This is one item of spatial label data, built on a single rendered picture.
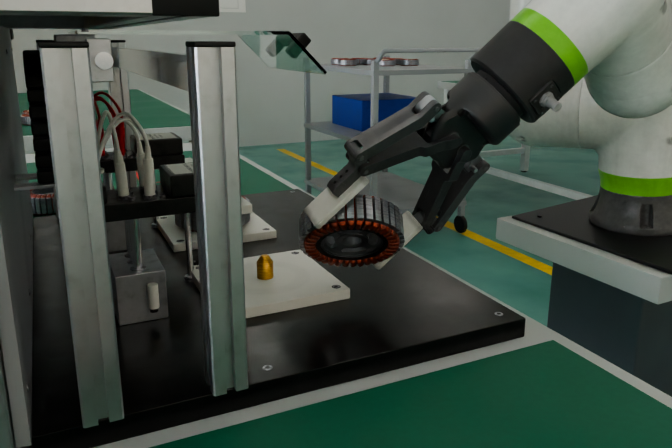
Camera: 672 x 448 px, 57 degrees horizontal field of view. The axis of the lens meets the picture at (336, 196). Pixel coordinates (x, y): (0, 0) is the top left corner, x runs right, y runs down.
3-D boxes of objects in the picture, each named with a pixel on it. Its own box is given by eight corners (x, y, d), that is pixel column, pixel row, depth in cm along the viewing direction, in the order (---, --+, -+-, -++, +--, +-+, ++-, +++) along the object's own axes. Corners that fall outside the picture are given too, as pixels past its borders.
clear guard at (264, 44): (270, 67, 109) (269, 32, 108) (327, 74, 88) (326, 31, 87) (71, 71, 96) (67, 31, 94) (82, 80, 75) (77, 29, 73)
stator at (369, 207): (422, 253, 67) (419, 223, 69) (371, 210, 59) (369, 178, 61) (335, 277, 72) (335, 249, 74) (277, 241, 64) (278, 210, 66)
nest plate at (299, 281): (300, 257, 83) (300, 248, 83) (350, 298, 70) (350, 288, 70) (188, 275, 77) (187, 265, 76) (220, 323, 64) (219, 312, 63)
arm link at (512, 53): (521, 57, 70) (491, 4, 63) (596, 108, 62) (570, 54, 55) (481, 95, 70) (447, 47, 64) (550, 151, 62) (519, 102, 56)
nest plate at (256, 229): (246, 212, 104) (245, 205, 104) (276, 238, 91) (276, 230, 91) (155, 224, 98) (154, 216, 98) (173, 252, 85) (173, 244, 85)
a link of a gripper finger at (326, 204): (370, 182, 61) (366, 178, 60) (319, 230, 61) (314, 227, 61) (356, 165, 63) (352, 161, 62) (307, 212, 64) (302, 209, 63)
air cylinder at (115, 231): (129, 234, 93) (126, 198, 92) (136, 249, 86) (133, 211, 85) (93, 238, 91) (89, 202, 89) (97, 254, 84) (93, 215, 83)
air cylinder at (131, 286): (157, 292, 72) (153, 246, 70) (169, 317, 65) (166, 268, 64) (111, 299, 70) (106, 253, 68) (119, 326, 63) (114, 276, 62)
